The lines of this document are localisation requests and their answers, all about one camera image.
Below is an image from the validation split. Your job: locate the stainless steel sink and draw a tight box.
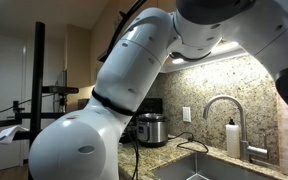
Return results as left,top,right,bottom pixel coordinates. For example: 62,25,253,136
152,152,285,180

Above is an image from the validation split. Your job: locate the silver curved faucet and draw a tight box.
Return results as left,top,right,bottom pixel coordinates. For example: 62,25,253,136
202,94,270,164

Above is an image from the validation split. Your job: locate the white soap bottle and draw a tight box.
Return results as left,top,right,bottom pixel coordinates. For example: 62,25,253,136
225,118,242,159

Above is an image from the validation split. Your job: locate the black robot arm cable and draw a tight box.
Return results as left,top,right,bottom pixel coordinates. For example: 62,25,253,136
98,0,148,63

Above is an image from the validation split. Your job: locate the thin black stand cable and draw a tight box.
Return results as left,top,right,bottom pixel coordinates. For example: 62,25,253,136
0,93,57,118

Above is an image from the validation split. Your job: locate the black power cable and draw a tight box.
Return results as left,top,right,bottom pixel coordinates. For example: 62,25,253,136
168,131,210,154

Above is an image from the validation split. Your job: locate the white folded paper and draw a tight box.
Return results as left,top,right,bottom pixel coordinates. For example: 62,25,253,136
0,125,28,145

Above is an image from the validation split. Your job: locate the stainless steel rice cooker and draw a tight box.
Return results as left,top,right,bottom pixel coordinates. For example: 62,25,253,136
136,113,170,148

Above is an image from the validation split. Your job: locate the tall wooden cabinet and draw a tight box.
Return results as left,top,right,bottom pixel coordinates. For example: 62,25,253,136
65,23,92,113

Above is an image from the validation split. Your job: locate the white wall outlet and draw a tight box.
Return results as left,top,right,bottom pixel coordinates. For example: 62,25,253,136
182,106,192,123

